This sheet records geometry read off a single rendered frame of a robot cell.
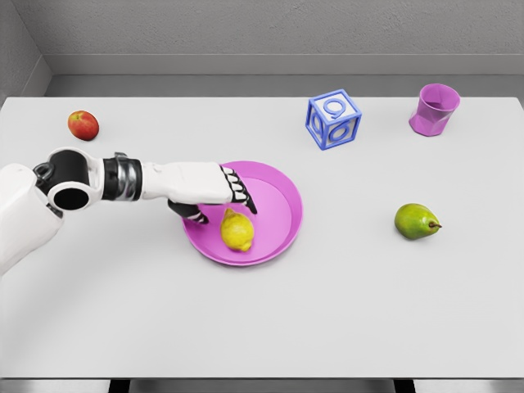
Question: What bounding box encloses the blue white letter block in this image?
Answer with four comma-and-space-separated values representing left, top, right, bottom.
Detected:
305, 88, 364, 151

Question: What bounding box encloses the yellow lemon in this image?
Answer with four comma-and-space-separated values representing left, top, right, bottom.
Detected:
220, 207, 255, 253

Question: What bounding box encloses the purple faceted cup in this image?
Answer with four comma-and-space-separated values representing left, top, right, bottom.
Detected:
409, 83, 462, 138

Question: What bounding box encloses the pink round plate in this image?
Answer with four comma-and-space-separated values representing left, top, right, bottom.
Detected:
181, 160, 305, 268

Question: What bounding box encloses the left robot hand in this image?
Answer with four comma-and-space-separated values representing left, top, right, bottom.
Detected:
166, 161, 259, 225

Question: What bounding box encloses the red apple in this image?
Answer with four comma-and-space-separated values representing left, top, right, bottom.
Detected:
67, 110, 101, 142

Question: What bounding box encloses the green pear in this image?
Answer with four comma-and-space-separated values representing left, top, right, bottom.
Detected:
394, 203, 443, 242

